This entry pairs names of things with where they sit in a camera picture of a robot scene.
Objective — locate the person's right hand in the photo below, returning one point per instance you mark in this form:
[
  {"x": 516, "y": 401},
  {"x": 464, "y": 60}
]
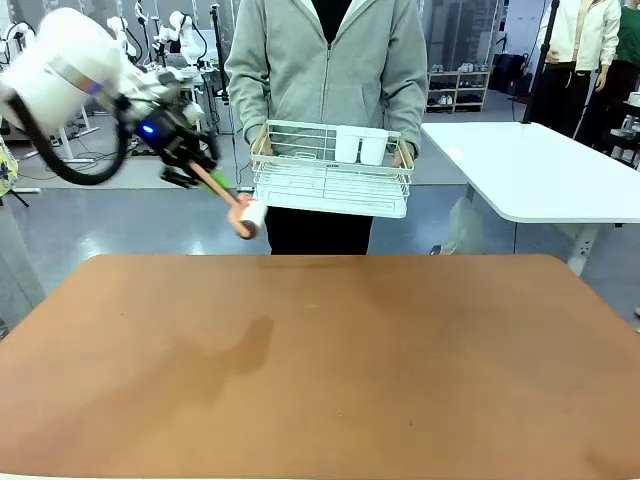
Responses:
[{"x": 262, "y": 142}]

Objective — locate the black stand pole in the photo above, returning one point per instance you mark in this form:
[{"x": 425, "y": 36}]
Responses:
[{"x": 219, "y": 50}]

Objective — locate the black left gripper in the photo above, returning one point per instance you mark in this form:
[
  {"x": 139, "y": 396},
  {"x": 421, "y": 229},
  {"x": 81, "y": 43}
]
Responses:
[{"x": 167, "y": 137}]

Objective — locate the person in green top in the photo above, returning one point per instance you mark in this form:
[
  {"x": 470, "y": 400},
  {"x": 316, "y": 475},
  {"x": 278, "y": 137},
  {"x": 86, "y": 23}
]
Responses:
[{"x": 627, "y": 35}]

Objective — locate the person's right forearm grey sleeve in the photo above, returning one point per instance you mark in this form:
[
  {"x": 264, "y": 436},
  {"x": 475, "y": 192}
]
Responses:
[{"x": 245, "y": 100}]

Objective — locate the person's left hand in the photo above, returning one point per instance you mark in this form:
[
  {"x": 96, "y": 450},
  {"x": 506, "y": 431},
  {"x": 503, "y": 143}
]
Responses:
[{"x": 406, "y": 154}]

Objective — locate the person in white jacket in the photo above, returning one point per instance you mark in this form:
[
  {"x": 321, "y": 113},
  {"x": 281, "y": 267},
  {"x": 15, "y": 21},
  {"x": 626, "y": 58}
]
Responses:
[{"x": 582, "y": 35}]

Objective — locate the yellow patterned cloth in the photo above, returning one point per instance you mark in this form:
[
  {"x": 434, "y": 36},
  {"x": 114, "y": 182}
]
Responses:
[{"x": 6, "y": 170}]

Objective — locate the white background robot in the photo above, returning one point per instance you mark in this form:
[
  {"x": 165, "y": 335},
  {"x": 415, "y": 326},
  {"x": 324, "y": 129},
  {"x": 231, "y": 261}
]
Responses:
[
  {"x": 122, "y": 35},
  {"x": 12, "y": 40},
  {"x": 182, "y": 37}
]

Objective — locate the white plastic cutlery holder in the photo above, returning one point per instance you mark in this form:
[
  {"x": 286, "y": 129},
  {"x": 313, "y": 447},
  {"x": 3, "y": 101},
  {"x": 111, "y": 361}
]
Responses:
[{"x": 361, "y": 146}]

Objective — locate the person's left forearm grey sleeve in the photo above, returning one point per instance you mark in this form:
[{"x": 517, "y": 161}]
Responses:
[{"x": 410, "y": 100}]

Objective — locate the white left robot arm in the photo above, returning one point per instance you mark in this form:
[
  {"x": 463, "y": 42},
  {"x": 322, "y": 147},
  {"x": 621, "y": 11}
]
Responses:
[{"x": 65, "y": 60}]

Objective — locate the large white table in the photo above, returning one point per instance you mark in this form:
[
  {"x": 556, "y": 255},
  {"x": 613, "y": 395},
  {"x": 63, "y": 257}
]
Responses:
[{"x": 540, "y": 170}]

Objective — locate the black tripod pole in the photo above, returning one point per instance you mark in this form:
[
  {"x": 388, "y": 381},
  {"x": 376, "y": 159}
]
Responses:
[{"x": 542, "y": 60}]

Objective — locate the wooden shoe shelf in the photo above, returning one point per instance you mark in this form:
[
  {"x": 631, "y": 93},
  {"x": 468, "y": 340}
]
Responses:
[{"x": 459, "y": 92}]

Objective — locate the person in grey hoodie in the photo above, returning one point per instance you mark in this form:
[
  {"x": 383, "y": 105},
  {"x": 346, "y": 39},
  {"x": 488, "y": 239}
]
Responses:
[{"x": 325, "y": 65}]

